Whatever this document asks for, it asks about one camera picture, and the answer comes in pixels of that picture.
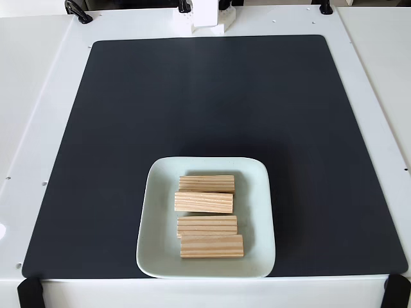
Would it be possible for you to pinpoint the ridged light wooden block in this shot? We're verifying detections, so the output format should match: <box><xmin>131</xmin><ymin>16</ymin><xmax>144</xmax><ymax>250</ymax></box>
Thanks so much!
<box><xmin>180</xmin><ymin>234</ymin><xmax>245</xmax><ymax>259</ymax></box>
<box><xmin>179</xmin><ymin>175</ymin><xmax>236</xmax><ymax>195</ymax></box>
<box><xmin>176</xmin><ymin>215</ymin><xmax>238</xmax><ymax>238</ymax></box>
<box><xmin>174</xmin><ymin>191</ymin><xmax>234</xmax><ymax>214</ymax></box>

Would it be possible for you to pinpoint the pale green square plate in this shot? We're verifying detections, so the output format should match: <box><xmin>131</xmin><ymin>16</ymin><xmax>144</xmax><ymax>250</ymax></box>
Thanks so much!
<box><xmin>136</xmin><ymin>156</ymin><xmax>277</xmax><ymax>279</ymax></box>

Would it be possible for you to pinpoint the black rubber mat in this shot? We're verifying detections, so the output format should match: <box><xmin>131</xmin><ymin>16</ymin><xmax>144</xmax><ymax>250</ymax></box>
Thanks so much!
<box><xmin>21</xmin><ymin>34</ymin><xmax>408</xmax><ymax>279</ymax></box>

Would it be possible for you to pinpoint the black corner bracket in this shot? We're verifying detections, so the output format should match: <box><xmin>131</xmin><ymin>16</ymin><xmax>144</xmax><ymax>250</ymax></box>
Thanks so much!
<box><xmin>381</xmin><ymin>274</ymin><xmax>411</xmax><ymax>308</ymax></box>
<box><xmin>16</xmin><ymin>276</ymin><xmax>45</xmax><ymax>308</ymax></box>

